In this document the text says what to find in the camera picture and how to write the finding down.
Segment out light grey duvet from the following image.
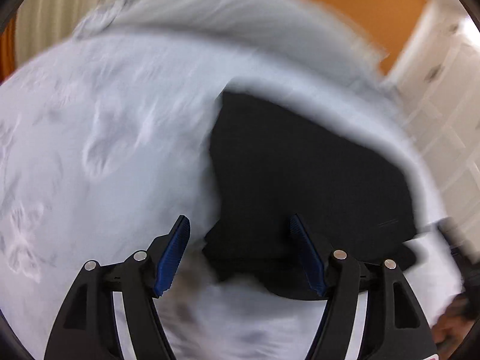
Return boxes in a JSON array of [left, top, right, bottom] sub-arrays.
[[72, 0, 392, 91]]

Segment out white wardrobe with handles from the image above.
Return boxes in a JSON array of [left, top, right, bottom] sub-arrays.
[[382, 0, 479, 250]]

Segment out black pants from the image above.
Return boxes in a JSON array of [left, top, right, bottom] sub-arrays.
[[202, 90, 417, 301]]

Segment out white floral bed sheet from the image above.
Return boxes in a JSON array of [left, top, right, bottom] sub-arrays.
[[1, 31, 460, 359]]

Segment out beige and orange curtains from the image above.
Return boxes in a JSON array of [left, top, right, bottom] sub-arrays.
[[1, 0, 103, 80]]

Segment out person's hand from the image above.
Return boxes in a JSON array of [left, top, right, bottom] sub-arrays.
[[431, 294, 474, 359]]

